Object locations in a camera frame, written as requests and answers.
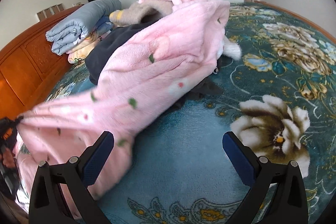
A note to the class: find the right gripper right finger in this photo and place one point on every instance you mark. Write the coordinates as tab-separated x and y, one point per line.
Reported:
288	203

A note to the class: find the beige yellow checked garment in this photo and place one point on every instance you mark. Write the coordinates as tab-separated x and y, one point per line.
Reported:
144	12

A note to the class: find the dark navy garment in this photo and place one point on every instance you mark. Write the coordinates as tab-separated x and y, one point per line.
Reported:
99	56

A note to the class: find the yellow folded floral blanket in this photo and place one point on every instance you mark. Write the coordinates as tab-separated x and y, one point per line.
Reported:
83	49

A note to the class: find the grey folded quilt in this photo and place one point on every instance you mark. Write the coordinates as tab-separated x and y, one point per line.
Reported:
87	22

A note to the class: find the wooden headboard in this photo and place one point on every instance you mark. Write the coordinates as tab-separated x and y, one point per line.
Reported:
29	69

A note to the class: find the pink fleece pajama garment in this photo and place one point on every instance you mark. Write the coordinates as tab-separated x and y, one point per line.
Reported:
141	80

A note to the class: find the teal floral bed blanket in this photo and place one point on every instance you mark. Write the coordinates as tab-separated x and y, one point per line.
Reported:
279	99

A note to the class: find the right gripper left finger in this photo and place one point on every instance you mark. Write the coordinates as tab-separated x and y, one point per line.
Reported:
47	201

